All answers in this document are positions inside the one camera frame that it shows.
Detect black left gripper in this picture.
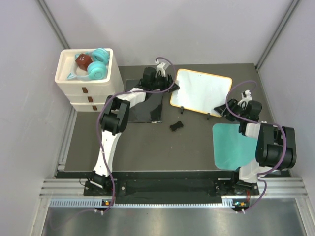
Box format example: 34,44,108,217
150,72,179,93

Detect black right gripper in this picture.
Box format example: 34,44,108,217
214,98,247,123

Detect yellow framed whiteboard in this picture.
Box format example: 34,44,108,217
170,69,233,118

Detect yellow heart eraser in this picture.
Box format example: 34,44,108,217
169,121,184,132

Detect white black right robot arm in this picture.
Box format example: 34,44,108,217
213,99,296,195

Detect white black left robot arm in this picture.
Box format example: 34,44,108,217
90,67,180,195

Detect dark grey notebook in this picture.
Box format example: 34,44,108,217
128,93,163,123

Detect teal cutting mat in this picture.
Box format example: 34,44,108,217
212,123,257,171

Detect teal cat ear headphones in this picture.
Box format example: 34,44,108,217
66,48,110,81

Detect white three drawer box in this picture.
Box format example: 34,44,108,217
55,48,124,112

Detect brown cube toy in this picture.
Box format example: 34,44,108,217
75,54,93,71

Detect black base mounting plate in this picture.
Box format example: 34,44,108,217
83,179,259,200

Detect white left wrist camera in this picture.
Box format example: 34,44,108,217
155,59,169,77

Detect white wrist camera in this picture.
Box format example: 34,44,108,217
238,90,252,109
155,59,169,77

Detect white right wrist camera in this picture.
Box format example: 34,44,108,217
238,90,252,109

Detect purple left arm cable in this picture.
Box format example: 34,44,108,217
95,57,177,214

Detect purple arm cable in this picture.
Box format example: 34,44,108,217
95,57,177,214
225,80,288,213

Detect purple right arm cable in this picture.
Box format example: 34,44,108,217
225,80,288,213

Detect aluminium frame rail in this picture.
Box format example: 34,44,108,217
39,179,85,198

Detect grey slotted cable duct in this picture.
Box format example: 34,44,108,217
49,198,247,209

